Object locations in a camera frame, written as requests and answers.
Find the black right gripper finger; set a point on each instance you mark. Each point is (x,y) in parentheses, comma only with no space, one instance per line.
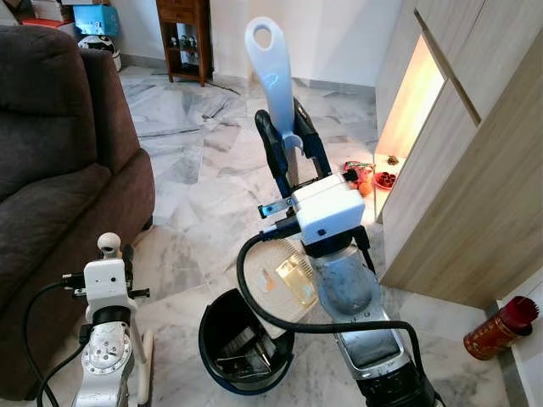
(271,153)
(314,148)

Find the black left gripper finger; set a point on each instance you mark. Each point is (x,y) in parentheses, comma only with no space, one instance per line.
(129,264)

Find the plate of fruit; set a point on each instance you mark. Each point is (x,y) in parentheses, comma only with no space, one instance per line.
(358,178)

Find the small red dish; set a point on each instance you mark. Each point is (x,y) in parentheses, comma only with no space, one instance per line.
(386,181)

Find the black plastic bucket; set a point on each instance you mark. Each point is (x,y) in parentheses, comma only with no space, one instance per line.
(216,339)

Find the dark brown sofa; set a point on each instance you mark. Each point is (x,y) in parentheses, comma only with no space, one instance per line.
(59,170)

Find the magenta incense stick bundle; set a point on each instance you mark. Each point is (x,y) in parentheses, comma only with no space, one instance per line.
(522,311)

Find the dark wooden shelf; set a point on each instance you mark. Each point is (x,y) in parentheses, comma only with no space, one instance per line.
(185,42)

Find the light wooden cabinet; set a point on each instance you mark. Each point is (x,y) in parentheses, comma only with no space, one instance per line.
(475,170)

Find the red incense can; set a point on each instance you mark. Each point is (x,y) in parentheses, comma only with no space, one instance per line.
(488,337)

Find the blue cardboard box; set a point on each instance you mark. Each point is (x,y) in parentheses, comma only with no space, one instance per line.
(95,19)

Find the red flat box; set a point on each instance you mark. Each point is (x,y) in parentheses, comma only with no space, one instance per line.
(47,23)

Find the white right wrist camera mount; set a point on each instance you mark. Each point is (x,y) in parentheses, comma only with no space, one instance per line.
(327,208)

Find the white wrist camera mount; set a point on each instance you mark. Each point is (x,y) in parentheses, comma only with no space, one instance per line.
(103,284)
(327,208)

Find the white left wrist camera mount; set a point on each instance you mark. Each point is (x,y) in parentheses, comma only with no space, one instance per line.
(103,284)

